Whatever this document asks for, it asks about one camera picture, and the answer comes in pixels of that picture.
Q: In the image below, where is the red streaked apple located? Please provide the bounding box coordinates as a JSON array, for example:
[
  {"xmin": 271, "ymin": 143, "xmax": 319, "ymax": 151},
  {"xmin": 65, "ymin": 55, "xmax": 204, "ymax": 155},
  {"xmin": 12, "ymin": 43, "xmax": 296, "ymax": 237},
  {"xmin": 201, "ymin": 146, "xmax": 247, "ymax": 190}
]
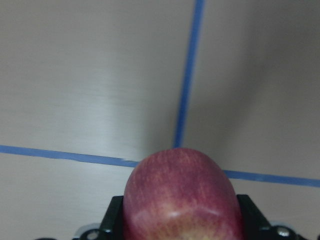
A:
[{"xmin": 123, "ymin": 148, "xmax": 245, "ymax": 240}]

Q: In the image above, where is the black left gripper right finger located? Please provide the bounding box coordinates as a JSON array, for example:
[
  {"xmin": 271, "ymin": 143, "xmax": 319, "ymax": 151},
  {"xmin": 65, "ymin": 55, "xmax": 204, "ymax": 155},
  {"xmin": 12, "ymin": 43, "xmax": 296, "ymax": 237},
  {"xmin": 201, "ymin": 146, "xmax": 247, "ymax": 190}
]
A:
[{"xmin": 236, "ymin": 194, "xmax": 271, "ymax": 240}]

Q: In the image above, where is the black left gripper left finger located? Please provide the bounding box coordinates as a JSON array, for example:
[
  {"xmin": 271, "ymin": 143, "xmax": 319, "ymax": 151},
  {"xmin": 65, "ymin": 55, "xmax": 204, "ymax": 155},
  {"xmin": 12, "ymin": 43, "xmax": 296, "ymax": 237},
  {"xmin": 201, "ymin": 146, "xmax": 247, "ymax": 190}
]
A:
[{"xmin": 99, "ymin": 196, "xmax": 124, "ymax": 240}]

